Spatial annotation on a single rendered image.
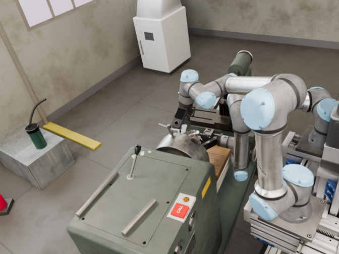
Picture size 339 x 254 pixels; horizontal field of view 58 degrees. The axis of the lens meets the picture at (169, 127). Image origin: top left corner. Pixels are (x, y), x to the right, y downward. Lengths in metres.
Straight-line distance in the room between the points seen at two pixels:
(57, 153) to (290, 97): 2.92
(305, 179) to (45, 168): 2.81
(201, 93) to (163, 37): 3.51
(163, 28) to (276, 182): 3.82
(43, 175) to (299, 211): 2.77
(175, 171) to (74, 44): 3.49
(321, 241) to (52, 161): 2.80
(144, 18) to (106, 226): 3.88
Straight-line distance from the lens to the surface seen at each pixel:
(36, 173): 3.50
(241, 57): 2.69
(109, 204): 1.43
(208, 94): 1.26
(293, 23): 5.65
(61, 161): 3.63
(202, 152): 1.69
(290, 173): 1.27
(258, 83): 1.16
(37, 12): 4.37
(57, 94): 4.64
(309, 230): 1.41
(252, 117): 0.96
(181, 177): 1.45
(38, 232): 3.26
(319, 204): 1.50
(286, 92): 0.98
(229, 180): 2.38
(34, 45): 4.36
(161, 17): 4.71
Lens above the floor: 2.30
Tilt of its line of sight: 37 degrees down
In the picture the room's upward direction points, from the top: 11 degrees counter-clockwise
